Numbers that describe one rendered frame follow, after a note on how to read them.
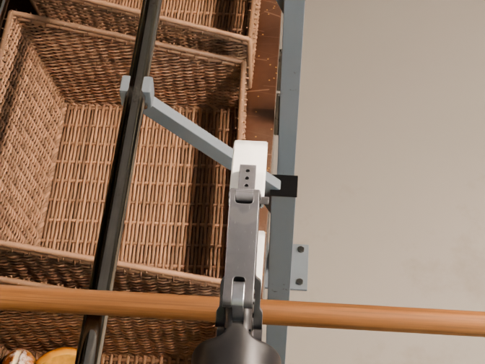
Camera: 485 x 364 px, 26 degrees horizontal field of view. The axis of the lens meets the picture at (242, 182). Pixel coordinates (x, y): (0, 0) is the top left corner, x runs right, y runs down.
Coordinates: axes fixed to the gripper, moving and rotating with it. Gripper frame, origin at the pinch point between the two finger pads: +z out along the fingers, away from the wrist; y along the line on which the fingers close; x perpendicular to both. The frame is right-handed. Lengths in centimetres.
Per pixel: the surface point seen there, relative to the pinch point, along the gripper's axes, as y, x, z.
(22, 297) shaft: 28.4, -27.2, 5.1
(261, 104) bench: 91, -3, 95
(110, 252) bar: 31.7, -18.3, 14.5
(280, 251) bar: 70, 3, 42
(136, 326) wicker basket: 80, -21, 32
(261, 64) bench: 91, -4, 107
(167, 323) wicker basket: 79, -16, 32
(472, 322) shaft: 28.7, 25.9, 5.6
